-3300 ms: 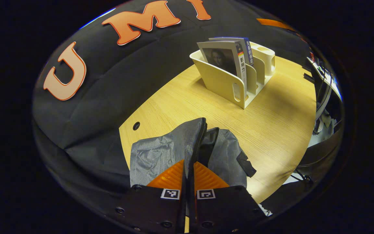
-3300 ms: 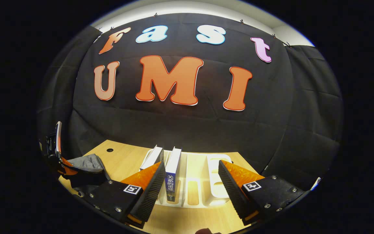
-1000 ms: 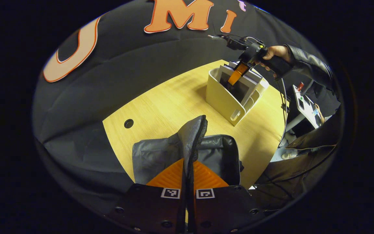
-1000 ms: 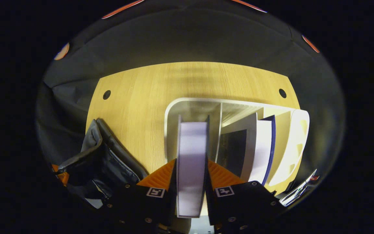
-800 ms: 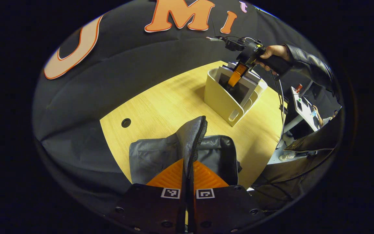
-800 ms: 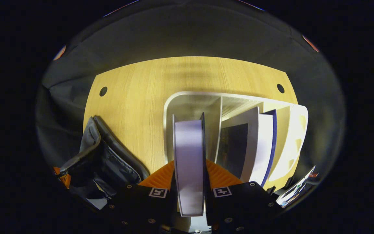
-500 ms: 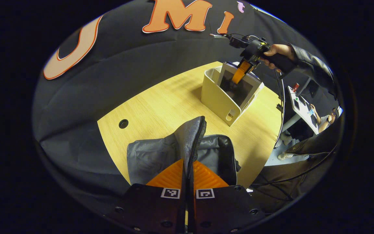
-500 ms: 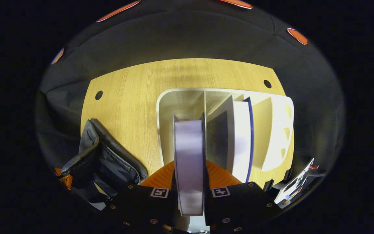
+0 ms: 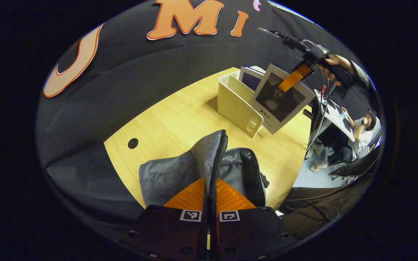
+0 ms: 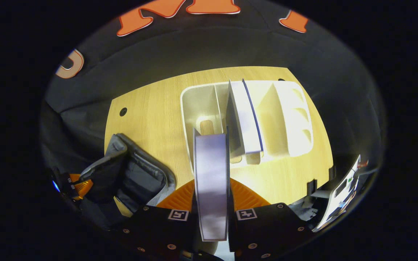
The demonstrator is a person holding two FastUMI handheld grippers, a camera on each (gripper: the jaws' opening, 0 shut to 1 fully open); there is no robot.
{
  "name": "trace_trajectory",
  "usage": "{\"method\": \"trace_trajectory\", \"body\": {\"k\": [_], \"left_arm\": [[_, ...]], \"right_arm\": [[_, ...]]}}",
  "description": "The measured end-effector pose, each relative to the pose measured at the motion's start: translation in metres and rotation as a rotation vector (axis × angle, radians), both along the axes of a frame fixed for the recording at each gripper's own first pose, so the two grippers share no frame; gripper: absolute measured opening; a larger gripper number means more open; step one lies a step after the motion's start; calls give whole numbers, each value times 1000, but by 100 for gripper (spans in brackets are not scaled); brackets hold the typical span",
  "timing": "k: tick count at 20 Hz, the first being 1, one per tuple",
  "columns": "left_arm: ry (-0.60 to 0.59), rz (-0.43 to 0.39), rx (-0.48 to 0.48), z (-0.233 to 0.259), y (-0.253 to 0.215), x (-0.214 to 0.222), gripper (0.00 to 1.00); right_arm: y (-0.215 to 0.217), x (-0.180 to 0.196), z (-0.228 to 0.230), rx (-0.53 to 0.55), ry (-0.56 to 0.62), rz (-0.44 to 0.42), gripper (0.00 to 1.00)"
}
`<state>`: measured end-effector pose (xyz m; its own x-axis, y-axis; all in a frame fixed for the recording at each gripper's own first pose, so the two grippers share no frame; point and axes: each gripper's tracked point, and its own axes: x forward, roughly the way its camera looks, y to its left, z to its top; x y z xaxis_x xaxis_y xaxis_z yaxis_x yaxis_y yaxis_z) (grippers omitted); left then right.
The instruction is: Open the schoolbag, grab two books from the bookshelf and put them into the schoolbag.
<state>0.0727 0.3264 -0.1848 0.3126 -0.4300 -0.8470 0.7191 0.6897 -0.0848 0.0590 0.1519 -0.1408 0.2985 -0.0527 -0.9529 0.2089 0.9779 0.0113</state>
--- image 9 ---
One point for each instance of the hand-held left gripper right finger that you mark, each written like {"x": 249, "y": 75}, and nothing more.
{"x": 214, "y": 235}

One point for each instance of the white book with grey picture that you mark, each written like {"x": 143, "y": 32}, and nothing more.
{"x": 278, "y": 105}

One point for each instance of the blue book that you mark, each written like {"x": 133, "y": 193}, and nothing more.
{"x": 250, "y": 79}

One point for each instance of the black backdrop cloth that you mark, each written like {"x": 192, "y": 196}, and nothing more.
{"x": 140, "y": 72}

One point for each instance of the white bookshelf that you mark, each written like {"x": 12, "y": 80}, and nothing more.
{"x": 234, "y": 105}

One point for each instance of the white background table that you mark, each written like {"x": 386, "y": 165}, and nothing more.
{"x": 336, "y": 116}

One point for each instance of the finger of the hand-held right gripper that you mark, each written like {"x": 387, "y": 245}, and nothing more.
{"x": 296, "y": 76}

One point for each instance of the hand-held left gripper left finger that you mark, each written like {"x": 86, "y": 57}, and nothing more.
{"x": 204, "y": 235}

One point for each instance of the grey schoolbag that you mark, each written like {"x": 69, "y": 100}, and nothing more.
{"x": 169, "y": 174}

